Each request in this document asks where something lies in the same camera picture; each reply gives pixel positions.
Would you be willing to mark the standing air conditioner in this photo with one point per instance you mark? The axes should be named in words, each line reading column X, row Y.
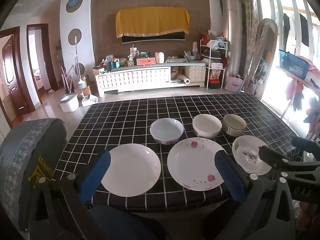
column 232, row 37

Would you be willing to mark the patterned curtain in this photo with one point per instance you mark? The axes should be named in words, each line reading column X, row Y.
column 250, row 17

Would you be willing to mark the dark blue cloth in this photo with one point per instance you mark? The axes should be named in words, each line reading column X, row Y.
column 120, row 222

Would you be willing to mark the white paper roll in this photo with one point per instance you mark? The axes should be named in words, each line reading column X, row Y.
column 185, row 80

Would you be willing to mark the white television cabinet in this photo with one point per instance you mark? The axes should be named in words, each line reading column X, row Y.
column 135, row 77

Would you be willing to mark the small purple floral plate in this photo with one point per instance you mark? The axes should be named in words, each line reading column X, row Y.
column 246, row 152

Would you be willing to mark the black checked tablecloth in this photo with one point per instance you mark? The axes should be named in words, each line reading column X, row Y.
column 125, row 120

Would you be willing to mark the white mop bucket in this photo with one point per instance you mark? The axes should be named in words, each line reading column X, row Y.
column 68, row 102

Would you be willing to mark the white bowl with floral base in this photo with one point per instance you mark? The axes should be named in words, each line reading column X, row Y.
column 166, row 130

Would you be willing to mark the ironing board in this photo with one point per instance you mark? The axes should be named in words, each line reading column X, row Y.
column 262, row 55

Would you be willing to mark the dark cloth with yellow print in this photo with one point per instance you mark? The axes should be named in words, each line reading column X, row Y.
column 47, row 152

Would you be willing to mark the orange box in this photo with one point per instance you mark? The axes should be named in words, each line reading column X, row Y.
column 145, row 61

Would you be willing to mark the black television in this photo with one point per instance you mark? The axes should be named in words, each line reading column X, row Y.
column 155, row 39

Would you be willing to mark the plain white plate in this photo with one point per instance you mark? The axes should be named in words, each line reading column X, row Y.
column 132, row 170

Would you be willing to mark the pink floral white plate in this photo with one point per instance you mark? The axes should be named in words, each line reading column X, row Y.
column 192, row 162

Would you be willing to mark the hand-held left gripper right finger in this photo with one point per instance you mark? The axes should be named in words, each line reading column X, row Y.
column 228, row 176

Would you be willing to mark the blue plastic basket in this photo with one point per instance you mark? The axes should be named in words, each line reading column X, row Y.
column 293, row 63

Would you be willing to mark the broom with dustpan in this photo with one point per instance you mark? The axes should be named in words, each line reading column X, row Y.
column 87, row 96

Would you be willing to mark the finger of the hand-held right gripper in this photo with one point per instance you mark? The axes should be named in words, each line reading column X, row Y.
column 303, row 143
column 268, row 156

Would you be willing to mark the white plastic jug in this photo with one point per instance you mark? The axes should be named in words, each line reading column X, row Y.
column 159, row 57

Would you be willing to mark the round brown wall decoration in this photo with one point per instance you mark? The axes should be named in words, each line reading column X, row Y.
column 75, row 36

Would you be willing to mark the round wall decoration blue centre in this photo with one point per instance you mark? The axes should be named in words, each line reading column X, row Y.
column 74, row 3

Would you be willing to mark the pink bag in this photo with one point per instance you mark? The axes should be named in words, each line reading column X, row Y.
column 233, row 83

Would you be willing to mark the plain white bowl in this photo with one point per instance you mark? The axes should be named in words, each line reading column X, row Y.
column 206, row 125

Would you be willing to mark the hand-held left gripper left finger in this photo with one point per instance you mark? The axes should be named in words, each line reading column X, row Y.
column 96, row 176

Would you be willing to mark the dark patterned bowl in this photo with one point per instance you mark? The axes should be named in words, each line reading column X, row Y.
column 233, row 125

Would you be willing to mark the yellow television cover cloth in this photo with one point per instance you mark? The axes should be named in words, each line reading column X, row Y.
column 152, row 21

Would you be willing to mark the brown wooden door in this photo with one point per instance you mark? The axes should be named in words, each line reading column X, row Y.
column 11, row 75

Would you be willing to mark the hanging dark garment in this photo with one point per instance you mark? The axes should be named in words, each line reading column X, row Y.
column 304, row 30

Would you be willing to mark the pink and black hanging clothes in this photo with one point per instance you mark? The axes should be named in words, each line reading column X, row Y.
column 295, row 95

